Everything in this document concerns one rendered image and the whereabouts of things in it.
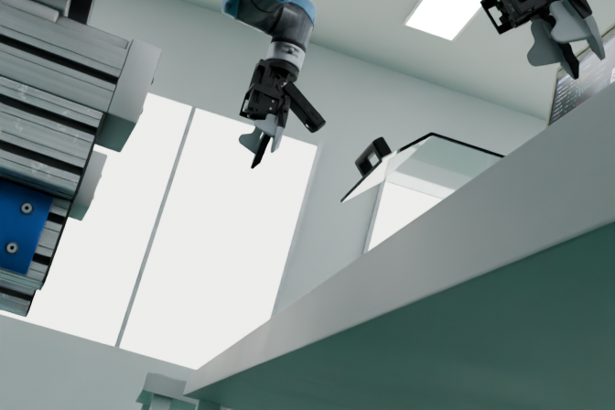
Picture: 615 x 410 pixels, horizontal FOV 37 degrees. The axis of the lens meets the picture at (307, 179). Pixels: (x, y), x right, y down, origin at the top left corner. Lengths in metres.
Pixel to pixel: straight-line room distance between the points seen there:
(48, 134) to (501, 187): 0.67
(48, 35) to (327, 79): 5.29
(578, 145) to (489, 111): 6.21
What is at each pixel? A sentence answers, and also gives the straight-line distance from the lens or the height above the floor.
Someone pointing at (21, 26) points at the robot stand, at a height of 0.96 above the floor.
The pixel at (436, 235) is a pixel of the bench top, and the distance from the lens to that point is 0.42.
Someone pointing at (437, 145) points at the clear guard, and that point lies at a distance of 1.24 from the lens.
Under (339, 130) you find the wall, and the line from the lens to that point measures 6.13.
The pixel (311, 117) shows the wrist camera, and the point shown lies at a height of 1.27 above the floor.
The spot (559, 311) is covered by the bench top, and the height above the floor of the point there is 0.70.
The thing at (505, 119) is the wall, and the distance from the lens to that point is 6.53.
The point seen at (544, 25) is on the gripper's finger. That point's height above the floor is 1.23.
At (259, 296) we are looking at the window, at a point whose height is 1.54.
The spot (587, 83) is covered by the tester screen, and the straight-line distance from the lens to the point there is 1.41.
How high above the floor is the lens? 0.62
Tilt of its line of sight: 17 degrees up
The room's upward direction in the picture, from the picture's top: 15 degrees clockwise
